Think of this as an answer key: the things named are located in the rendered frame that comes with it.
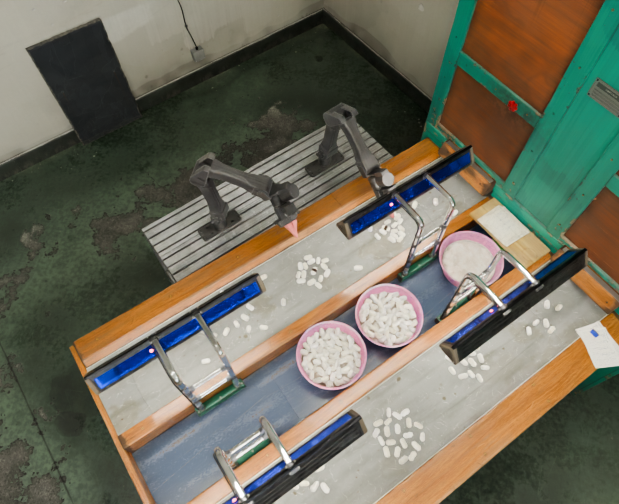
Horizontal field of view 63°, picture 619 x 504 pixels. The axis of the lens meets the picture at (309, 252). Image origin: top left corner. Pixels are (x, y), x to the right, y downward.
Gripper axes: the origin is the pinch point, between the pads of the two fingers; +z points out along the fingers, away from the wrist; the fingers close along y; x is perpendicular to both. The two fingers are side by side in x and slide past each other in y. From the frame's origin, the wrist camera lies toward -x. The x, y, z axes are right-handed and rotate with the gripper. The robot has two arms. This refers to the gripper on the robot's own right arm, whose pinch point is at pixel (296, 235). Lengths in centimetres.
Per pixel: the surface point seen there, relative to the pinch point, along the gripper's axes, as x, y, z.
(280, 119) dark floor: 149, 71, -44
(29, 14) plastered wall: 119, -41, -150
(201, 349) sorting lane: -1, -55, 19
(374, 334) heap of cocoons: -22, 4, 45
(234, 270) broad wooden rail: 10.7, -27.3, 1.8
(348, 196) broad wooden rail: 12.6, 33.7, -0.4
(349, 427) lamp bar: -67, -31, 41
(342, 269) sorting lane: -3.0, 10.4, 21.9
